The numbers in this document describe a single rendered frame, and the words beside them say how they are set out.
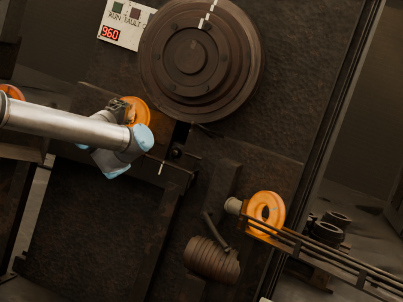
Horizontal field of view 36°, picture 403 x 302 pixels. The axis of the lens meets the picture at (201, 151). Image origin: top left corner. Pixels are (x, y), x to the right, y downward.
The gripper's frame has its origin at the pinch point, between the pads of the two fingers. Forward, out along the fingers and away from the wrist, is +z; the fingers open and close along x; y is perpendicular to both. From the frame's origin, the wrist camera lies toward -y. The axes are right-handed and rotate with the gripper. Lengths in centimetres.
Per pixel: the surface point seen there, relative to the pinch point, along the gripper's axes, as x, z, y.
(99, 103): 16.5, 5.6, -4.4
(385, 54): -62, 608, -83
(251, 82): -41.1, 4.5, 25.3
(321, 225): -76, 148, -95
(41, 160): 15.6, -33.6, -14.8
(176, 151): -19.5, 5.0, -11.6
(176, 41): -12.0, -1.4, 32.4
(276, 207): -66, -22, -3
